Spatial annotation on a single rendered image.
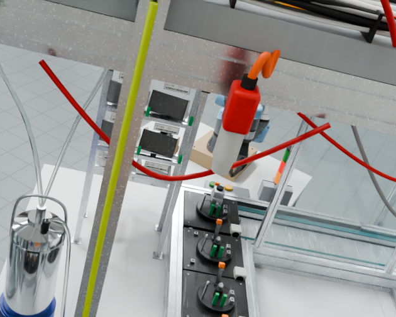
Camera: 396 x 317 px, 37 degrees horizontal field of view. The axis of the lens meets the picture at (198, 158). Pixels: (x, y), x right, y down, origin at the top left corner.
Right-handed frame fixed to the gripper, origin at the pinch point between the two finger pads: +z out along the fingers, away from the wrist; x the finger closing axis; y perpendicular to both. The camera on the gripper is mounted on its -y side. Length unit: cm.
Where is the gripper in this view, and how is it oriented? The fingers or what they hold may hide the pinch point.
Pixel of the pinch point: (232, 175)
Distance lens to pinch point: 265.3
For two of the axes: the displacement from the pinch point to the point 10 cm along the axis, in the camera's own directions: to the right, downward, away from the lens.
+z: -2.5, 8.2, 5.2
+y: -0.1, -5.3, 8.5
